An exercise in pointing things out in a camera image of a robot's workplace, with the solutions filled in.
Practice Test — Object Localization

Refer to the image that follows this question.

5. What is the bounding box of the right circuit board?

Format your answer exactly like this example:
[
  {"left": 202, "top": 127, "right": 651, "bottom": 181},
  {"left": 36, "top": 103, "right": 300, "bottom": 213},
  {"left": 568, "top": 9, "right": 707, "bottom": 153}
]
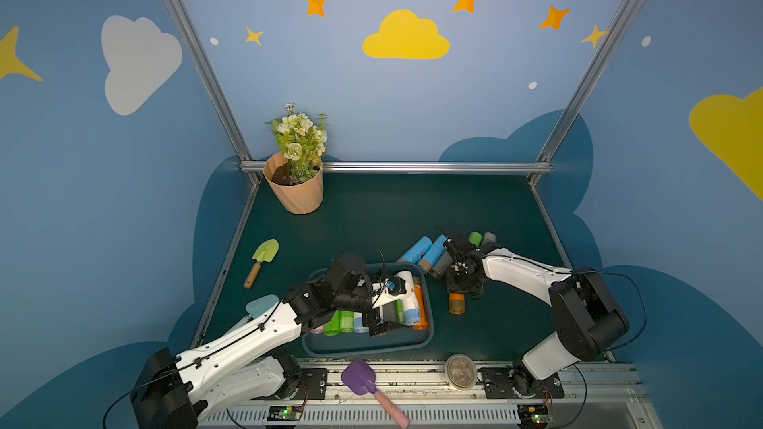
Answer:
[{"left": 518, "top": 405, "right": 554, "bottom": 429}]

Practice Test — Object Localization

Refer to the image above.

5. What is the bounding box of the circuit board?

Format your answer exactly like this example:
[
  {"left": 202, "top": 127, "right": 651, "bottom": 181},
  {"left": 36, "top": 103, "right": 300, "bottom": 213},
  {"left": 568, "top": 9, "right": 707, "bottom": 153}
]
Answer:
[
  {"left": 266, "top": 406, "right": 303, "bottom": 423},
  {"left": 518, "top": 405, "right": 554, "bottom": 429}
]

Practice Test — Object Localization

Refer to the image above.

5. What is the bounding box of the dark grey trash bag roll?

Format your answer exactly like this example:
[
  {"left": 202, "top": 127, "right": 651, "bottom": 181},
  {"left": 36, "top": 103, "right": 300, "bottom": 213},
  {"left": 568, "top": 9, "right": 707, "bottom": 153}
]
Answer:
[{"left": 381, "top": 302, "right": 399, "bottom": 324}]

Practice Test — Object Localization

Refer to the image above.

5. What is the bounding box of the light blue toy shovel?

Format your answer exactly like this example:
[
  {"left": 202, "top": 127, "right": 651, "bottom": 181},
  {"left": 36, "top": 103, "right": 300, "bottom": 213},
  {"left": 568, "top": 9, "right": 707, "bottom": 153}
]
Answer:
[{"left": 228, "top": 295, "right": 279, "bottom": 333}]

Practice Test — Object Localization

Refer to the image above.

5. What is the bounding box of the round clear lid dish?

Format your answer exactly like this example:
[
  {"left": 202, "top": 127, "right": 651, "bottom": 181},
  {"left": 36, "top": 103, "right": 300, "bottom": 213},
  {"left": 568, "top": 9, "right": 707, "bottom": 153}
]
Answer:
[{"left": 445, "top": 354, "right": 478, "bottom": 390}]

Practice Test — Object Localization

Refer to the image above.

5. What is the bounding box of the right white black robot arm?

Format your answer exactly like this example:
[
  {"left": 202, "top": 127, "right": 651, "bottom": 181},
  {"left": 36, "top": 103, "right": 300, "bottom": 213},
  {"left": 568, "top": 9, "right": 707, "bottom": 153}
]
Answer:
[{"left": 444, "top": 234, "right": 630, "bottom": 385}]

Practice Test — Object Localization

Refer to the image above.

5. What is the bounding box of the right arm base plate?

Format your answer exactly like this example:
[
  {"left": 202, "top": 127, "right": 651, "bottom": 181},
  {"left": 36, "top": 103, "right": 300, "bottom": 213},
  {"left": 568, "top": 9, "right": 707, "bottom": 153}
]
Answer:
[{"left": 479, "top": 367, "right": 564, "bottom": 399}]

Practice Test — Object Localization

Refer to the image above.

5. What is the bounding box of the aluminium frame rail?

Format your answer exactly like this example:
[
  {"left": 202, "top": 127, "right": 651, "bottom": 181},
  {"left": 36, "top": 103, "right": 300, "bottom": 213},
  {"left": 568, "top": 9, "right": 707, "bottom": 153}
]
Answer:
[{"left": 240, "top": 160, "right": 554, "bottom": 175}]

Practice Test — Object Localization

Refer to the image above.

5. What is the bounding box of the green trowel wooden handle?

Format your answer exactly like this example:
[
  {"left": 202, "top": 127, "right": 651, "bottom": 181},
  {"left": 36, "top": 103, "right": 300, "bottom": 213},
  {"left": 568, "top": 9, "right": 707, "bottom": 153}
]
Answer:
[{"left": 244, "top": 238, "right": 279, "bottom": 289}]

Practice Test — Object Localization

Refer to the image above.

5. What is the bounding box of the white roll blue end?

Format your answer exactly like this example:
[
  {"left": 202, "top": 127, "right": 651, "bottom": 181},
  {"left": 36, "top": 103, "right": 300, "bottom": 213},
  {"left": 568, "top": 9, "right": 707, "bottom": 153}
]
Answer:
[{"left": 397, "top": 270, "right": 421, "bottom": 327}]

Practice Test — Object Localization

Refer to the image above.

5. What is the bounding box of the orange trash bag roll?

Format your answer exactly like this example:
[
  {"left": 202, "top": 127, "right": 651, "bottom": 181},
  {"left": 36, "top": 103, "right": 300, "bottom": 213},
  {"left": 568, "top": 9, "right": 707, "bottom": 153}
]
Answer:
[
  {"left": 413, "top": 283, "right": 428, "bottom": 331},
  {"left": 448, "top": 293, "right": 466, "bottom": 315}
]

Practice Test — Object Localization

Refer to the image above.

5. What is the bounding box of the beige flower pot with plant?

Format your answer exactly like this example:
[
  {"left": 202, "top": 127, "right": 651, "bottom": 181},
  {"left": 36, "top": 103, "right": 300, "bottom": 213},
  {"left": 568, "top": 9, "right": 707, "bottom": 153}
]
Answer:
[{"left": 264, "top": 102, "right": 328, "bottom": 215}]

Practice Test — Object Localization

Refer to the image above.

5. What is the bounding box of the left circuit board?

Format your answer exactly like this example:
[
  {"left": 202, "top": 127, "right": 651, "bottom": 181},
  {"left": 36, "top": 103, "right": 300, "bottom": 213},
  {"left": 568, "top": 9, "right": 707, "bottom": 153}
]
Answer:
[{"left": 266, "top": 406, "right": 303, "bottom": 423}]

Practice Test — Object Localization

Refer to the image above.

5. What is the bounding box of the white blue trash bag roll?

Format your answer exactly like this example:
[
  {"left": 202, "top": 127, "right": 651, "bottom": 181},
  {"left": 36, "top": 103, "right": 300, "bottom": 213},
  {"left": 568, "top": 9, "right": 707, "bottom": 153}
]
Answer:
[{"left": 353, "top": 313, "right": 370, "bottom": 334}]

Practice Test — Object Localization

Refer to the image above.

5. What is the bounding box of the teal plastic storage box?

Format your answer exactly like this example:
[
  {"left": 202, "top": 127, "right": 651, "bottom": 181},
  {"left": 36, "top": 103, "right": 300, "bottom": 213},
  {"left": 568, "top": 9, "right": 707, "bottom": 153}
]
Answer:
[{"left": 301, "top": 262, "right": 435, "bottom": 359}]

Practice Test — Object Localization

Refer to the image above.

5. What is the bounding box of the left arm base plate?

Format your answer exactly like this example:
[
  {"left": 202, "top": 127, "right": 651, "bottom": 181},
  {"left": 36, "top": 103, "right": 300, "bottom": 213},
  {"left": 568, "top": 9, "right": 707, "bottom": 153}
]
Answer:
[{"left": 275, "top": 367, "right": 328, "bottom": 400}]

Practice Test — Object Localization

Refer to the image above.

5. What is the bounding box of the green trash bag roll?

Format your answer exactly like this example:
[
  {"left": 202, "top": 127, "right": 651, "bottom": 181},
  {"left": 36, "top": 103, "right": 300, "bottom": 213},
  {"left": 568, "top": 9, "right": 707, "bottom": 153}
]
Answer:
[{"left": 323, "top": 311, "right": 342, "bottom": 337}]

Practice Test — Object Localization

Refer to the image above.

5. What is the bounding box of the purple toy shovel pink handle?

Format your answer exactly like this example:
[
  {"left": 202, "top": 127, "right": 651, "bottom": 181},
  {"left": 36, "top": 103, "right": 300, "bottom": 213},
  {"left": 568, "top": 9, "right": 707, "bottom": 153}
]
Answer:
[{"left": 341, "top": 357, "right": 411, "bottom": 429}]

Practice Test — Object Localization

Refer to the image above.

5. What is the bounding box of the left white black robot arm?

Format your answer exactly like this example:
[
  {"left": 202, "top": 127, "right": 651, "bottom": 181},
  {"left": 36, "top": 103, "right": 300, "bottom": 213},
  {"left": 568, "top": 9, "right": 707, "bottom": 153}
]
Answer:
[{"left": 127, "top": 254, "right": 416, "bottom": 428}]

